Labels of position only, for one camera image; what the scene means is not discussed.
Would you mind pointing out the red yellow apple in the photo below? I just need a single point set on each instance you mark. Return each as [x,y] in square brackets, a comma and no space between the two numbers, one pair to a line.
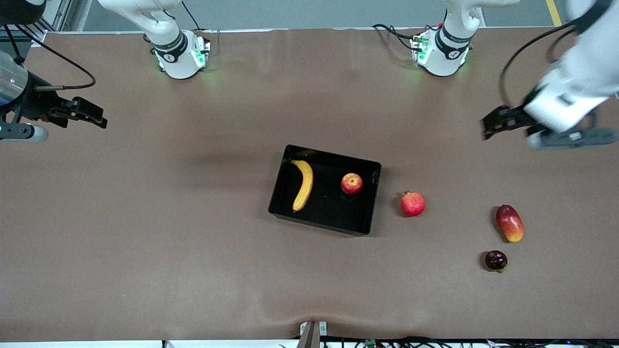
[351,184]

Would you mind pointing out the red pomegranate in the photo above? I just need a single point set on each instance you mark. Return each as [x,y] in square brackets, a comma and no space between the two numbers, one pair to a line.
[412,204]

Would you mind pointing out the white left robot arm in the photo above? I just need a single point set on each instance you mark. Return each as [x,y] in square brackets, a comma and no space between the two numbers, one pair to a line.
[580,72]

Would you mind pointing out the brown table mat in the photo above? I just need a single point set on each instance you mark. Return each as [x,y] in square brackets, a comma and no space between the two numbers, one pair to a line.
[145,217]

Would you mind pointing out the red yellow mango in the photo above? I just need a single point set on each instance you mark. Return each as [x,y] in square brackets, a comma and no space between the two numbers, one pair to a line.
[510,223]

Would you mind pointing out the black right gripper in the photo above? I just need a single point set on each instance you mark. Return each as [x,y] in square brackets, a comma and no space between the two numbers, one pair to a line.
[39,105]

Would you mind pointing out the dark purple mangosteen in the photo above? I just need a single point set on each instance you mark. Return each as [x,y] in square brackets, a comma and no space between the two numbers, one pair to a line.
[495,260]

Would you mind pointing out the yellow banana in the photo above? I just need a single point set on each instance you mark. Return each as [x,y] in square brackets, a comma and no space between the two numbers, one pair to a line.
[304,186]

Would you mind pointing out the grey metal table bracket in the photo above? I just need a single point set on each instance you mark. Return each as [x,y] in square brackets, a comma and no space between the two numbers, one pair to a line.
[312,331]

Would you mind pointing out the black plastic box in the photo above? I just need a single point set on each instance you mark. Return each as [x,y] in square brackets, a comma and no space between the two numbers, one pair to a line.
[333,212]

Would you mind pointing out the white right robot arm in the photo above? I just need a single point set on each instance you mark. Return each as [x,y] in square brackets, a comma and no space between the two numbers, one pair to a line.
[169,29]

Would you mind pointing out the aluminium frame post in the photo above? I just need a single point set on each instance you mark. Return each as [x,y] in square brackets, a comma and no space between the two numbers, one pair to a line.
[53,19]

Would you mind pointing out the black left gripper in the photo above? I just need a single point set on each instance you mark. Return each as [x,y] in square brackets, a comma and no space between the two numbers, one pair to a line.
[516,117]

